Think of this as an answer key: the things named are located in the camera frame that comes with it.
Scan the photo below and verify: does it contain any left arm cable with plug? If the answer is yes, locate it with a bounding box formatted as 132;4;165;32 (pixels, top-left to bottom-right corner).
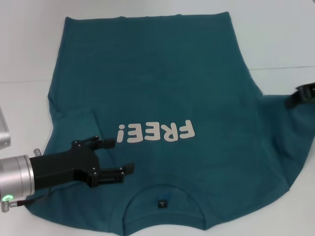
0;188;51;213

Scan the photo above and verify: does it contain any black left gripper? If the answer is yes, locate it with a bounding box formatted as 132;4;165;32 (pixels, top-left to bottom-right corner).
29;135;136;190

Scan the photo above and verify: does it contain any left wrist camera housing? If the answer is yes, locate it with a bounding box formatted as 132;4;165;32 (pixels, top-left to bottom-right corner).
0;106;12;148

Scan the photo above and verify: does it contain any teal shirt with FREE print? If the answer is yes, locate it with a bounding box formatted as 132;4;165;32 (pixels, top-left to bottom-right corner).
25;11;315;233

